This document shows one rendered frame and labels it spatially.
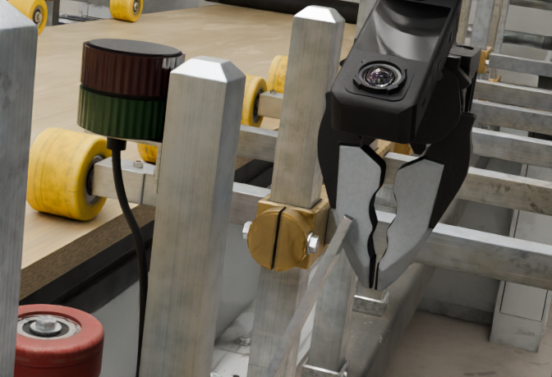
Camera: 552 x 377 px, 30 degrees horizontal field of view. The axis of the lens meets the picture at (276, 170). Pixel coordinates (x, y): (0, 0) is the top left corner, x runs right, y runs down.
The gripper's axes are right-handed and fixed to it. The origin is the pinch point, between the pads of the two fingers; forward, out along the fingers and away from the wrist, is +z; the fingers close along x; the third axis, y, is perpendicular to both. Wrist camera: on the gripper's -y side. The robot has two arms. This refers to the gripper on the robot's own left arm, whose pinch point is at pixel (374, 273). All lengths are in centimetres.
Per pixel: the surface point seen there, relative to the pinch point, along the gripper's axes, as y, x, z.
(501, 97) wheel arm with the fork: 123, 2, 7
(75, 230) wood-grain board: 21.2, 30.7, 9.6
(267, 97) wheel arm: 73, 29, 5
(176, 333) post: -5.8, 10.3, 4.3
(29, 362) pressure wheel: -4.0, 20.8, 9.7
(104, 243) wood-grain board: 25.2, 29.5, 11.8
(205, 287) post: -5.3, 8.9, 1.2
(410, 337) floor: 237, 22, 103
